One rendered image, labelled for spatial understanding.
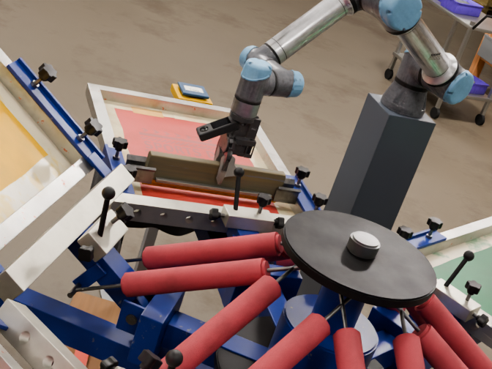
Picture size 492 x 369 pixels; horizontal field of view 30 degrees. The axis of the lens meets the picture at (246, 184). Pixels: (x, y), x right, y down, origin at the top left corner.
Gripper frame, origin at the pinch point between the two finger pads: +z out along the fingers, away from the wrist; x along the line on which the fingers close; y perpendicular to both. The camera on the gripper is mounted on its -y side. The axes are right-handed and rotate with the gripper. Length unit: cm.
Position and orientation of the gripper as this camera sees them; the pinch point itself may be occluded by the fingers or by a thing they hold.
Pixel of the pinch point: (215, 176)
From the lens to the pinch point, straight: 259.2
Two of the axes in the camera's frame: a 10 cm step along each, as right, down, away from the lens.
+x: -2.6, -4.9, 8.3
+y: 9.2, 1.4, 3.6
